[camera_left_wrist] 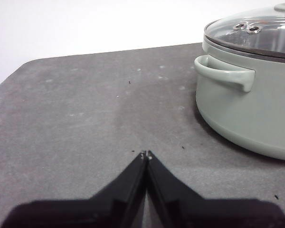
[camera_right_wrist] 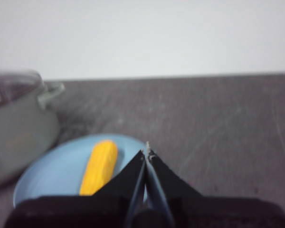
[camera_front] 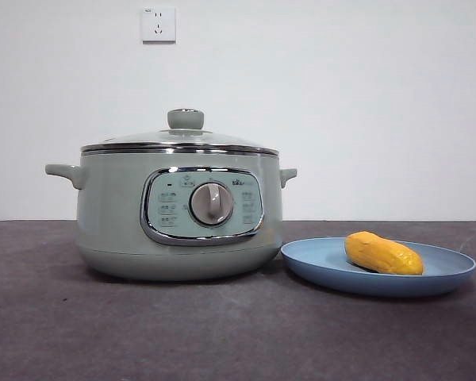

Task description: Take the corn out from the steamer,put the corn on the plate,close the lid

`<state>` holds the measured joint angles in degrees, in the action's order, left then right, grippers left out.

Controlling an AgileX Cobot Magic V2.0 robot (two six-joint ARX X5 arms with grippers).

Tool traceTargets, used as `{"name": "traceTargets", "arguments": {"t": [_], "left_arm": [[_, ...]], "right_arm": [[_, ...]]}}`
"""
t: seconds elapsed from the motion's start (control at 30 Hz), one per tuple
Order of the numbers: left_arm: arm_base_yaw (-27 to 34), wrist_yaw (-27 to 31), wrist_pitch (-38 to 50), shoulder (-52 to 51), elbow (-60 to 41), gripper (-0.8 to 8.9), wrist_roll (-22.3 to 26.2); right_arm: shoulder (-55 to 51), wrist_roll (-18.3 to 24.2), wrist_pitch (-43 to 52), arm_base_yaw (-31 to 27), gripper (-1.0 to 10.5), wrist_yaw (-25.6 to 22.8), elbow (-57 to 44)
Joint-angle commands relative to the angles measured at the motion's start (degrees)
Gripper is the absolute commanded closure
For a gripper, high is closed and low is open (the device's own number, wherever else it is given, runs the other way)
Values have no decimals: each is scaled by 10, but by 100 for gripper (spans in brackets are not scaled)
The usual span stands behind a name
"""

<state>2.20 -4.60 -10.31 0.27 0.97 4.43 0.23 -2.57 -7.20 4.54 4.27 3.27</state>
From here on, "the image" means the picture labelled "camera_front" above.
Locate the light blue round plate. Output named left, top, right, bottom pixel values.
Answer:
left=281, top=237, right=476, bottom=298

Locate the yellow corn cob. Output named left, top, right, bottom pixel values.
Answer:
left=344, top=231, right=424, bottom=276

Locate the white wall power socket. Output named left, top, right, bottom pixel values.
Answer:
left=142, top=6, right=177, bottom=44

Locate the sage green electric steamer pot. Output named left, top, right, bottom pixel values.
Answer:
left=44, top=149, right=298, bottom=282

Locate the glass lid with green knob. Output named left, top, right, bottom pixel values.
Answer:
left=81, top=107, right=279, bottom=155

